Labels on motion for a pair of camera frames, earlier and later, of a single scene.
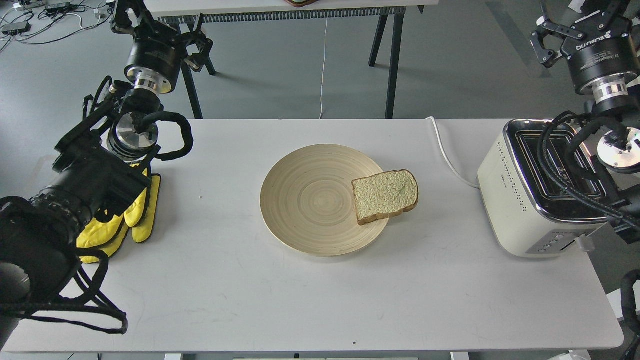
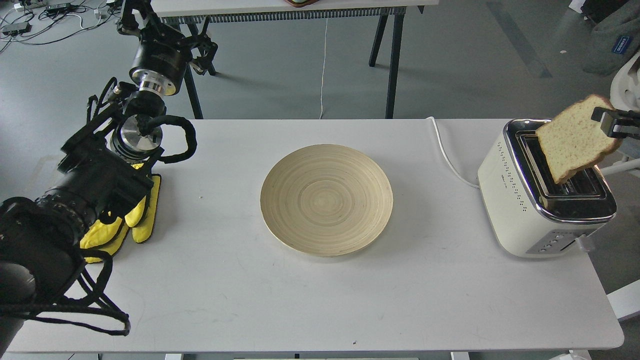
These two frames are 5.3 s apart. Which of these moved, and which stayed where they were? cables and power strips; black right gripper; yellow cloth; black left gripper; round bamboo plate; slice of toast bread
Moved: black right gripper; slice of toast bread
Stayed: yellow cloth; round bamboo plate; cables and power strips; black left gripper
